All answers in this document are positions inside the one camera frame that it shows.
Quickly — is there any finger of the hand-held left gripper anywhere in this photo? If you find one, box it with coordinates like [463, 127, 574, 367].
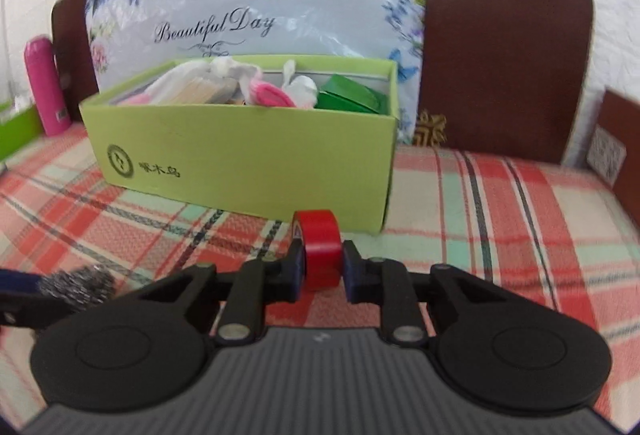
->
[0, 293, 77, 332]
[0, 268, 45, 297]

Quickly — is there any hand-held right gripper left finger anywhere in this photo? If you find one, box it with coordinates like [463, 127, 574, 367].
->
[137, 237, 308, 347]

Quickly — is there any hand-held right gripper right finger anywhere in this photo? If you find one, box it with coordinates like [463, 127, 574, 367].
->
[341, 240, 506, 347]

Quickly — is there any steel wool scourer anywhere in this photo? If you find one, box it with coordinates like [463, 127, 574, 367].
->
[39, 264, 117, 313]

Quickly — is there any lime green cardboard box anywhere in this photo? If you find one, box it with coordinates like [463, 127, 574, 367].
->
[79, 55, 401, 233]

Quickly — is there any small open green box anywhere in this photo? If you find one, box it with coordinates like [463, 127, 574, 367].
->
[0, 100, 45, 161]

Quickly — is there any plaid blanket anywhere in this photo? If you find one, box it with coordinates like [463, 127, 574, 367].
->
[0, 122, 640, 421]

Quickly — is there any pink thermos bottle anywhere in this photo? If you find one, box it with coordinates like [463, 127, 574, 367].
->
[24, 35, 72, 136]

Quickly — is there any bag of wooden sticks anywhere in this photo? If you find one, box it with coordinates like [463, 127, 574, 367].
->
[145, 62, 241, 105]

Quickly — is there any brown wooden headboard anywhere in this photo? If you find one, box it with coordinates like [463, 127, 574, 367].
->
[50, 0, 596, 166]

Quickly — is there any brown shoe box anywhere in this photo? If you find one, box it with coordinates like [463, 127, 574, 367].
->
[586, 88, 640, 211]

